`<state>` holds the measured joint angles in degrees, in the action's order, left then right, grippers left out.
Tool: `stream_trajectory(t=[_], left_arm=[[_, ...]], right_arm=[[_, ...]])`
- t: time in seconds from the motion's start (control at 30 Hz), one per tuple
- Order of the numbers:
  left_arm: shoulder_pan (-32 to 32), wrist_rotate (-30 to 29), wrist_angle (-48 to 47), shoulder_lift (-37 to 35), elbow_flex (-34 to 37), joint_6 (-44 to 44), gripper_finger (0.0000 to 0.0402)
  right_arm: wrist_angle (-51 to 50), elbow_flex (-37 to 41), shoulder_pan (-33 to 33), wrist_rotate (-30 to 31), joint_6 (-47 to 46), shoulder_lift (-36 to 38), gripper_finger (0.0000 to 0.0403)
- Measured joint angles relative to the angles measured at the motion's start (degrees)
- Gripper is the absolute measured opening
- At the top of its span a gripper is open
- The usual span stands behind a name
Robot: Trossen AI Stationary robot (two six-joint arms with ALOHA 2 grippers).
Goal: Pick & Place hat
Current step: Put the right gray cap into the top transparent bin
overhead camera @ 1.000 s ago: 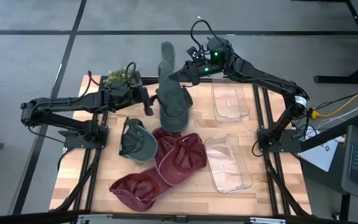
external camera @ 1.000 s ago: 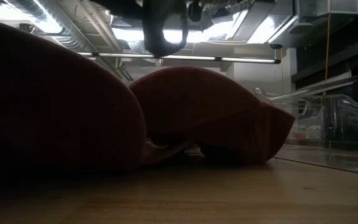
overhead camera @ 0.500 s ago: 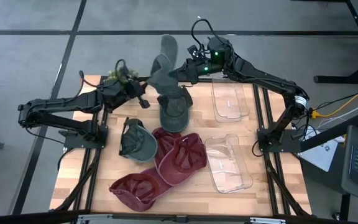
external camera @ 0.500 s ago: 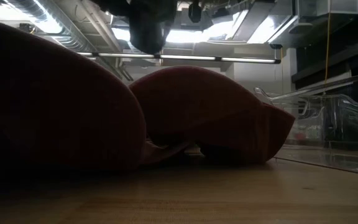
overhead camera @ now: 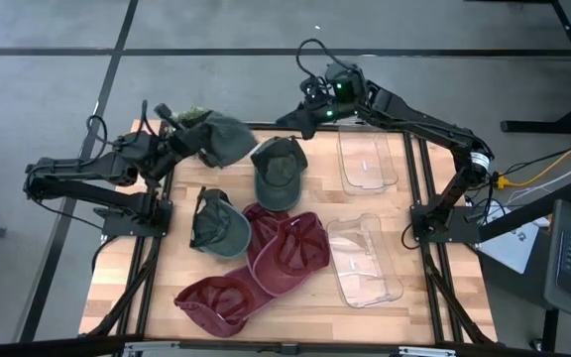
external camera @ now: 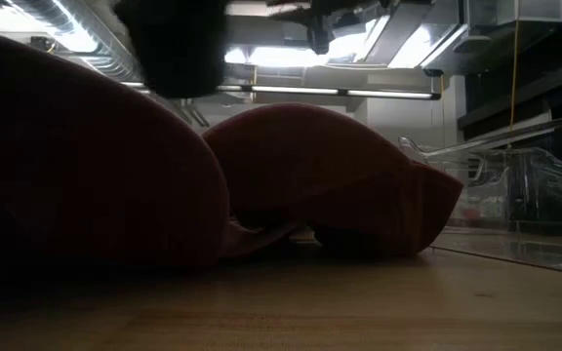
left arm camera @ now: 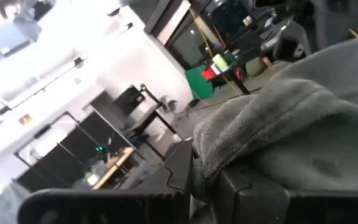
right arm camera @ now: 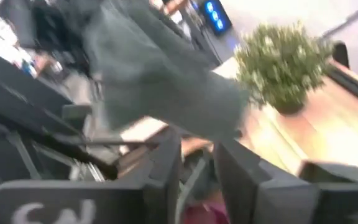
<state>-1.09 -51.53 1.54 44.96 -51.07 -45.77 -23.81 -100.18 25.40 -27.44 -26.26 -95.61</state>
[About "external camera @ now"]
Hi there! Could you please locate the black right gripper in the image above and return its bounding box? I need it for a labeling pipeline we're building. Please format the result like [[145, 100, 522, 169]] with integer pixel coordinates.
[[307, 0, 341, 56]]

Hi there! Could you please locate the maroon baseball cap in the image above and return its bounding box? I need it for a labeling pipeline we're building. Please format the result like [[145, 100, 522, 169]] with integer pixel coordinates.
[[0, 24, 232, 293], [202, 101, 465, 259]]

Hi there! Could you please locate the dark grey baseball cap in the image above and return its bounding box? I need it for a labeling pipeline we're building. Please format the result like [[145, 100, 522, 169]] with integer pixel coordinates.
[[113, 0, 229, 98]]

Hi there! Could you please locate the clear plastic container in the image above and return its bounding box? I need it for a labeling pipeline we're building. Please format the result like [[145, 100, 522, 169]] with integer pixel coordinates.
[[397, 109, 562, 277]]

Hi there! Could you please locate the long ceiling light strip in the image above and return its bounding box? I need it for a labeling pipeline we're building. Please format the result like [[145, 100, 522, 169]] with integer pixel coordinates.
[[119, 80, 442, 101]]

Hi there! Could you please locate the yellow hanging cord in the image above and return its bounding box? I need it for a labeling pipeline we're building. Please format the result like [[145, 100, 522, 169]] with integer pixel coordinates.
[[506, 0, 521, 147]]

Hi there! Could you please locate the ribbed silver ceiling duct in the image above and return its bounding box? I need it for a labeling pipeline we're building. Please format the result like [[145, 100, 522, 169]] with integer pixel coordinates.
[[7, 0, 145, 85]]

